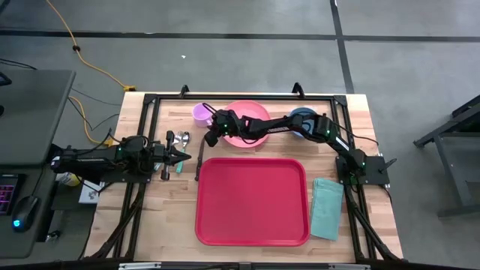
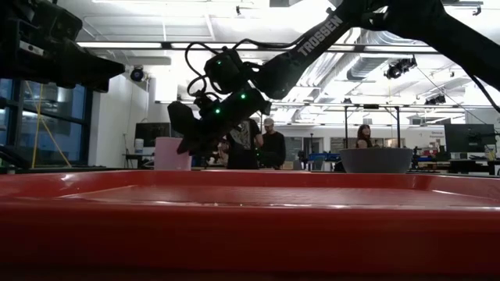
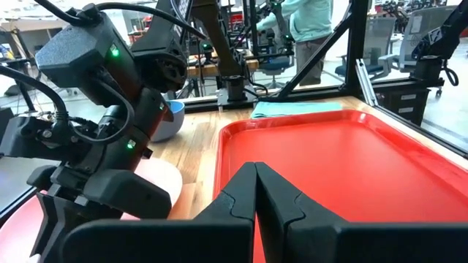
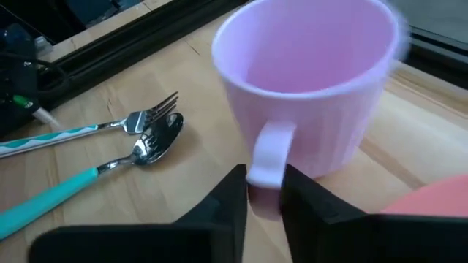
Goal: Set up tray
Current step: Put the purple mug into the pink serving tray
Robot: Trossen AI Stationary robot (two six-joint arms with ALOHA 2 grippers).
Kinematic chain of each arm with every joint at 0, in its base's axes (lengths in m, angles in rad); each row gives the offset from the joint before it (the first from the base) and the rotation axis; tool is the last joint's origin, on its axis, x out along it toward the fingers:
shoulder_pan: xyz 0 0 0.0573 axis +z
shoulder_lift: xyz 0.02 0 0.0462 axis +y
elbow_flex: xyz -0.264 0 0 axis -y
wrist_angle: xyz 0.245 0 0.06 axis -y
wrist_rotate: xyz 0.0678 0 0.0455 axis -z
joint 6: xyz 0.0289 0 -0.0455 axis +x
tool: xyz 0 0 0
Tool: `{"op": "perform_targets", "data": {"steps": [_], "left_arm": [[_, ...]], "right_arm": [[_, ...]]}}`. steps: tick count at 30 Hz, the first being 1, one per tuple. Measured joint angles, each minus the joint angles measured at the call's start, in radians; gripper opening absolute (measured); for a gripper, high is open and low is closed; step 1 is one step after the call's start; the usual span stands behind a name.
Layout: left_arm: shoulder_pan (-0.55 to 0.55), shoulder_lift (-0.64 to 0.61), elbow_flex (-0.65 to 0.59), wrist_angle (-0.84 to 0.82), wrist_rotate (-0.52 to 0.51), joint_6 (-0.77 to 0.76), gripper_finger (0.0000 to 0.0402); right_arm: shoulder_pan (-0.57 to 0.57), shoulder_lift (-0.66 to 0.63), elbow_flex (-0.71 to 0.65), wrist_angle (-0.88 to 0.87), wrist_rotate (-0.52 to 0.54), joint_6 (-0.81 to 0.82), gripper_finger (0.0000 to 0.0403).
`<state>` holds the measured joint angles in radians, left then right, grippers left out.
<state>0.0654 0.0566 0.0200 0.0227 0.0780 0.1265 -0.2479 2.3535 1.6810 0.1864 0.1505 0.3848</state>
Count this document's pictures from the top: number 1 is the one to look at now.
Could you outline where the yellow power cable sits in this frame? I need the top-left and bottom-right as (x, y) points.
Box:
(67, 95), (114, 147)
(44, 0), (137, 93)

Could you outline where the lilac plastic cup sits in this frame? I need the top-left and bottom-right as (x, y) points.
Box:
(192, 103), (215, 128)

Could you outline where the red plastic tray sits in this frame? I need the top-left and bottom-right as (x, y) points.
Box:
(194, 157), (311, 248)

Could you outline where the white printed box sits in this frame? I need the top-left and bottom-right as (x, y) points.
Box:
(77, 179), (106, 206)

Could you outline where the teal cloth napkin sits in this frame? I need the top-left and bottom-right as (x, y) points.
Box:
(310, 177), (345, 242)

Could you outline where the teal-handled spoon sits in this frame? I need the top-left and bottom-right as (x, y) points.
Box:
(175, 130), (191, 174)

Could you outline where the grey desk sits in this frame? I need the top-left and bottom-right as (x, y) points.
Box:
(0, 68), (77, 260)

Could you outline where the black clamp lever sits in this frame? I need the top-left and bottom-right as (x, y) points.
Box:
(378, 157), (398, 173)

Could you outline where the pink plastic plate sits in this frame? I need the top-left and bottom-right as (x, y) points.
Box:
(223, 100), (271, 149)

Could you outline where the black metal stand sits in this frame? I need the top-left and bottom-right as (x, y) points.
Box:
(413, 93), (480, 218)

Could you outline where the black aluminium table frame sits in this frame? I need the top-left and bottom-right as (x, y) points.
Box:
(80, 82), (404, 263)

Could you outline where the black backlit keyboard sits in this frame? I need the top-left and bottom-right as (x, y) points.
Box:
(0, 174), (20, 217)

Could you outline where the black-handled knife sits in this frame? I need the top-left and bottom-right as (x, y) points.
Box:
(194, 137), (206, 182)

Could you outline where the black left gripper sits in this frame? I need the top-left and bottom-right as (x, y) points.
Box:
(149, 130), (193, 182)

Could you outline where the black computer mouse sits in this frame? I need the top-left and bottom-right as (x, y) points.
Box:
(10, 195), (41, 233)

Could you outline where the silver metal bracket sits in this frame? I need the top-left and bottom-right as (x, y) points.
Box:
(328, 263), (371, 270)
(118, 262), (162, 270)

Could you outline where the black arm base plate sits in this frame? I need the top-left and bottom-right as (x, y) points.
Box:
(335, 155), (391, 185)
(97, 169), (154, 185)

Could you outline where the blue plastic bowl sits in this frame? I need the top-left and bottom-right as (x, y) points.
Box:
(288, 106), (318, 138)

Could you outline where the black floor cable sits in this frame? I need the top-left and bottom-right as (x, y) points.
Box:
(67, 88), (123, 132)
(0, 58), (38, 71)

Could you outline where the yellow container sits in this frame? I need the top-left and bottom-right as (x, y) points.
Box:
(55, 171), (83, 188)

